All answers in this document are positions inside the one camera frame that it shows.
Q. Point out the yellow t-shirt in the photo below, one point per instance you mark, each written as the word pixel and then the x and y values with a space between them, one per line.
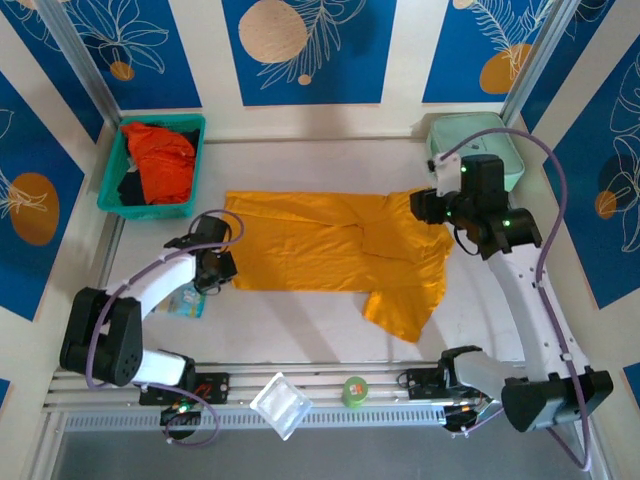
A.
pixel 310 240

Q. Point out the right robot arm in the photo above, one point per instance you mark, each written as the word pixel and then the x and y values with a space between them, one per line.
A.
pixel 530 310

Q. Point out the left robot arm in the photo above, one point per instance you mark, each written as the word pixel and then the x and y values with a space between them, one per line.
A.
pixel 100 340

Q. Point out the blue snack packet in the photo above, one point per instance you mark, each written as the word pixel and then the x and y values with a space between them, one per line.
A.
pixel 187 305

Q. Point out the teal plastic basket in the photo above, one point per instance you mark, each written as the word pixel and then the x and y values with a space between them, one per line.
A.
pixel 150 214

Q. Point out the mint green zipper case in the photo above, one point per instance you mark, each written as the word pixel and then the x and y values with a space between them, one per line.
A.
pixel 450 132

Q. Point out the orange t-shirt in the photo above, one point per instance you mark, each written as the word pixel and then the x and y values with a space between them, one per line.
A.
pixel 165 165

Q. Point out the small white cloth piece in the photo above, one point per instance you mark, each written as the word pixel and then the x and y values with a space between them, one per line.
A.
pixel 132 162

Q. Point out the clear plastic container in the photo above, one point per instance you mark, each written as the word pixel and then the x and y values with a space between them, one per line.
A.
pixel 280 405

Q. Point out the black controller board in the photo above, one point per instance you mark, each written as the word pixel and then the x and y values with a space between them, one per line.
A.
pixel 180 416
pixel 465 417

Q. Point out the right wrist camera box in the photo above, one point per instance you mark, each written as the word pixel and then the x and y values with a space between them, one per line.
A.
pixel 446 172

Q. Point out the aluminium side rail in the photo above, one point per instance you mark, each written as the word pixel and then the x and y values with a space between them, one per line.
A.
pixel 112 240

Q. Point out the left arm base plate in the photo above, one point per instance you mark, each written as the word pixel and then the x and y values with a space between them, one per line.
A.
pixel 215 387

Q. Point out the thin aluminium table rail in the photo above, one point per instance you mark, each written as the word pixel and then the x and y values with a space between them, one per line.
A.
pixel 300 141

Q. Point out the aluminium frame rails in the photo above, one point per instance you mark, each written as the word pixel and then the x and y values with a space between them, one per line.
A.
pixel 320 385

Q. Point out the aluminium frame post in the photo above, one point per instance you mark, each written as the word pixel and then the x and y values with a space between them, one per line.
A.
pixel 540 65
pixel 84 65

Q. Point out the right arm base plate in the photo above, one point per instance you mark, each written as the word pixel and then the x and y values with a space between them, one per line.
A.
pixel 420 385

